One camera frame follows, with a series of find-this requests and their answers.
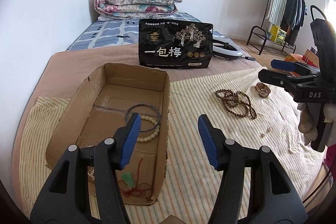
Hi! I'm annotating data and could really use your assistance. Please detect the stacked boxes on table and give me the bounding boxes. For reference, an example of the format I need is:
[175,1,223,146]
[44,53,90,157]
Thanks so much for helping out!
[302,49,319,68]

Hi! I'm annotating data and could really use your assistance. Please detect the black clothes rack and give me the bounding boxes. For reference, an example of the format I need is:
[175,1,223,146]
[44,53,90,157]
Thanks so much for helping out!
[247,0,307,55]

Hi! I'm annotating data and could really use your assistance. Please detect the cream bead bracelet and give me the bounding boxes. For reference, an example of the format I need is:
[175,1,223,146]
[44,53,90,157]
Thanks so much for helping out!
[135,115,161,143]

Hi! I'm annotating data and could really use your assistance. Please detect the dark hanging clothes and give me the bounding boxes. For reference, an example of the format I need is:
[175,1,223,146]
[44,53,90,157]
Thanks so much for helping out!
[280,0,307,47]

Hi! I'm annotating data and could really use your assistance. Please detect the yellow crate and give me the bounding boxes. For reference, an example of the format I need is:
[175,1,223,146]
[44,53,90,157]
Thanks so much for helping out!
[269,24,286,45]

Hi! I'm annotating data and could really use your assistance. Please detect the white gloved right hand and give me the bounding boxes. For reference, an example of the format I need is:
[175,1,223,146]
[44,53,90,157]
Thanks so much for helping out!
[297,101,336,147]

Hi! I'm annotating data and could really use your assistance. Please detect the open cardboard box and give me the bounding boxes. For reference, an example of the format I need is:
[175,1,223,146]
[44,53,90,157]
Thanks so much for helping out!
[46,63,170,206]

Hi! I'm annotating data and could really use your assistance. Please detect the blue checkered mattress sheet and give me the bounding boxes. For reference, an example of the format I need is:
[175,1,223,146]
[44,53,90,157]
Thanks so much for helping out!
[65,11,224,52]

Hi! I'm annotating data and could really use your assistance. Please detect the dark blue bangle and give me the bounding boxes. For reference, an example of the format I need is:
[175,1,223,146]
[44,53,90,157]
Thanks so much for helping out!
[124,103,162,132]

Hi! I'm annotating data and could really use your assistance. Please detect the brown wooden bead necklace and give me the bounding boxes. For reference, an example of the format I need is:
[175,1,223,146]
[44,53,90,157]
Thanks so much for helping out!
[215,88,258,120]

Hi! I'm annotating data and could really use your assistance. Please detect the green pendant red cord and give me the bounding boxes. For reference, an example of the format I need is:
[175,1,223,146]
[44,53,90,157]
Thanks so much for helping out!
[117,157,153,198]

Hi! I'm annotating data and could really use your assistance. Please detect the folded floral quilt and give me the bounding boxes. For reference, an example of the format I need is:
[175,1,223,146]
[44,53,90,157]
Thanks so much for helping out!
[94,0,183,19]

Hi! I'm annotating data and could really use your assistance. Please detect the white ring light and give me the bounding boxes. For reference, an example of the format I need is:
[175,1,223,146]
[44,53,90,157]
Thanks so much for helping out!
[213,37,243,59]

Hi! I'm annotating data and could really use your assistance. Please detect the black snack bag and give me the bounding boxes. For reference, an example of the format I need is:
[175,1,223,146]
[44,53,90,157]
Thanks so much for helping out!
[138,18,213,69]

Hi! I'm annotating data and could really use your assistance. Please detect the orange cloth covered table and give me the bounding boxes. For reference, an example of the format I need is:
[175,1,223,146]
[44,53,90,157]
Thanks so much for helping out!
[284,53,319,68]

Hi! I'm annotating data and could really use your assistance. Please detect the striped yellow towel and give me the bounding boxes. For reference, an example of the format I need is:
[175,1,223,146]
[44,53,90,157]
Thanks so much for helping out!
[18,67,324,224]

